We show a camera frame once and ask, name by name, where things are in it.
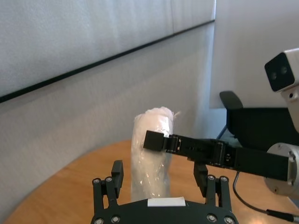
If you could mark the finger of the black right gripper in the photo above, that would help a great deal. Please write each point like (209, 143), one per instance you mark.
(154, 141)

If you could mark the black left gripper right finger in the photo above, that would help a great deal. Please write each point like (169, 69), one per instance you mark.
(202, 182)

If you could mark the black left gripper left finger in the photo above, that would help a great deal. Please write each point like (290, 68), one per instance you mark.
(116, 179)

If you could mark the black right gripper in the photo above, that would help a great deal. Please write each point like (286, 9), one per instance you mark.
(257, 163)

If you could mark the white plastic-wrapped sandbag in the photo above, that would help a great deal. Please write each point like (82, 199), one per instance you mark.
(151, 172)

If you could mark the black chair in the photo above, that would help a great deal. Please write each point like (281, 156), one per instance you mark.
(257, 121)

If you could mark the black wall trim strip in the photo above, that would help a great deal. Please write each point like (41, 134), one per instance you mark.
(105, 61)

